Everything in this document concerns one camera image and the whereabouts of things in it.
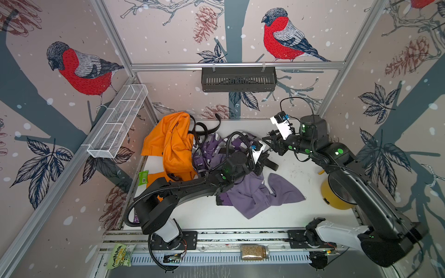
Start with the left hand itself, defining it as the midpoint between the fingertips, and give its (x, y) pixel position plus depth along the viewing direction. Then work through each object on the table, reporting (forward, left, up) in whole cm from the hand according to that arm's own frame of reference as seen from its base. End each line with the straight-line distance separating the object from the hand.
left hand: (271, 152), depth 72 cm
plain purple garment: (-11, +8, -22) cm, 26 cm away
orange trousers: (+18, +50, -14) cm, 55 cm away
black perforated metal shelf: (+53, +12, +2) cm, 54 cm away
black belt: (-9, +6, 0) cm, 11 cm away
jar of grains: (-34, +8, -21) cm, 40 cm away
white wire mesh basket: (+1, +70, +4) cm, 70 cm away
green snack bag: (-34, +63, -25) cm, 76 cm away
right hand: (+3, +2, +9) cm, 10 cm away
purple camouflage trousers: (+14, +29, -20) cm, 38 cm away
